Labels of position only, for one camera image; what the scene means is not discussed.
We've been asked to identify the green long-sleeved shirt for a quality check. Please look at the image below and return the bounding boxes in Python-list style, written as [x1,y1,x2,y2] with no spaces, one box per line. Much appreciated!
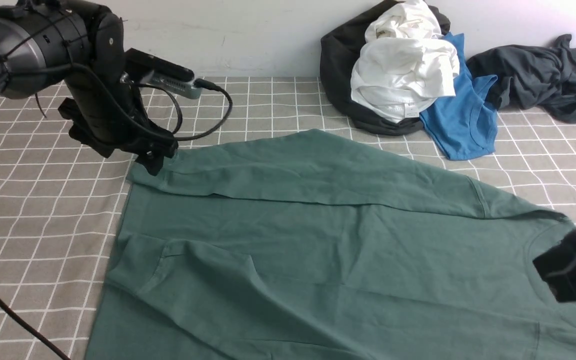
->
[86,129,576,360]

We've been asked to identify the black crumpled garment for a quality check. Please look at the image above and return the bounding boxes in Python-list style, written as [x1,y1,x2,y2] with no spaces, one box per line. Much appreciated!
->
[319,0,451,136]

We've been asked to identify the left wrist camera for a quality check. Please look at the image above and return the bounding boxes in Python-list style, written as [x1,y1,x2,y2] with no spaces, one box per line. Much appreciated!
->
[125,48,202,100]

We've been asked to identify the grey checkered tablecloth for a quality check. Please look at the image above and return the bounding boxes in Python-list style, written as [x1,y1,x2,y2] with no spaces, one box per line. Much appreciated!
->
[0,77,576,360]

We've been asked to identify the dark grey crumpled shirt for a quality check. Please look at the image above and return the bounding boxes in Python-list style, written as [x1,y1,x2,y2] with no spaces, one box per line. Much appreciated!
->
[466,34,576,125]

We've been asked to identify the white crumpled shirt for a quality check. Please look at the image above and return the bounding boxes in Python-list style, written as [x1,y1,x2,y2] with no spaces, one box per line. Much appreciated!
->
[350,0,460,123]

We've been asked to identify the blue tank top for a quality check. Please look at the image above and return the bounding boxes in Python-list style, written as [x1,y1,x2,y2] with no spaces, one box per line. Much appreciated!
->
[420,33,498,161]

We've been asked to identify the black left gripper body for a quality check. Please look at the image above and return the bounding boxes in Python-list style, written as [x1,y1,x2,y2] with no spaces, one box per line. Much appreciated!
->
[59,11,178,160]

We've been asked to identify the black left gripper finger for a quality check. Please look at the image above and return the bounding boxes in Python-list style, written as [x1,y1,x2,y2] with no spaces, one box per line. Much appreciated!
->
[135,152,165,176]

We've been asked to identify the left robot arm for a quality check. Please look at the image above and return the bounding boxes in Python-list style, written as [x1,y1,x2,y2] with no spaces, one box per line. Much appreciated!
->
[0,0,178,175]

